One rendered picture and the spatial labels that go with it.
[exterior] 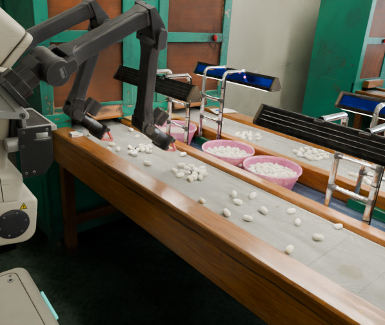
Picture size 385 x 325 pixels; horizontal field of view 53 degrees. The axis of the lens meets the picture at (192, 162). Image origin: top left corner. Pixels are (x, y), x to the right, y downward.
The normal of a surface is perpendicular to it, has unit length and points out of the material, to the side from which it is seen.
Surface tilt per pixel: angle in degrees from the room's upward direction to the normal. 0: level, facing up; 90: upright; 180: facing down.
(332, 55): 90
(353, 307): 0
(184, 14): 90
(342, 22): 90
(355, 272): 0
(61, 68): 106
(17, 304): 0
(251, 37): 90
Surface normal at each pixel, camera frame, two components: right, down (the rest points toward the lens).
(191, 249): -0.76, 0.20
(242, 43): 0.61, 0.33
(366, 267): 0.07, -0.93
